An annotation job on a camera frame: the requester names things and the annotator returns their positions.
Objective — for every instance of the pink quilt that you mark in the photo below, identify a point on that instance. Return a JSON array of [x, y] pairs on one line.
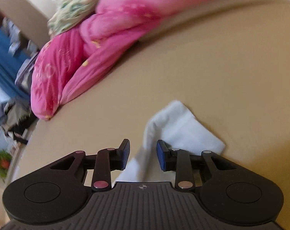
[[73, 61]]

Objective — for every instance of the white long-sleeve shirt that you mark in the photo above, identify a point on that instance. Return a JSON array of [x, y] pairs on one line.
[[179, 129]]

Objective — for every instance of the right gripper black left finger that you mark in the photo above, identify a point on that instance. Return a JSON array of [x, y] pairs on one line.
[[77, 164]]

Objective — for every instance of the clear plastic storage bin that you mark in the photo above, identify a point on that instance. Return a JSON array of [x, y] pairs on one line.
[[24, 76]]

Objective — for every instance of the potted green plant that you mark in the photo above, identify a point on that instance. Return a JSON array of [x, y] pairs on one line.
[[5, 160]]

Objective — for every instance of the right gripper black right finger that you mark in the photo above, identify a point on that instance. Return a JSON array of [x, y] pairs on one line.
[[185, 164]]

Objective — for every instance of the right blue curtain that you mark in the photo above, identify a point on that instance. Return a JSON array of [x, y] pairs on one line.
[[9, 67]]

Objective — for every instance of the pile of dark clothes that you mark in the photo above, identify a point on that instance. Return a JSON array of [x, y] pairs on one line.
[[16, 116]]

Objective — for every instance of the wooden shelf unit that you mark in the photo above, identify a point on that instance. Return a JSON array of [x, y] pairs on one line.
[[31, 22]]

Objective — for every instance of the floral white-green quilt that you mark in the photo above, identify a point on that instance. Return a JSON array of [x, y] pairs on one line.
[[68, 14]]

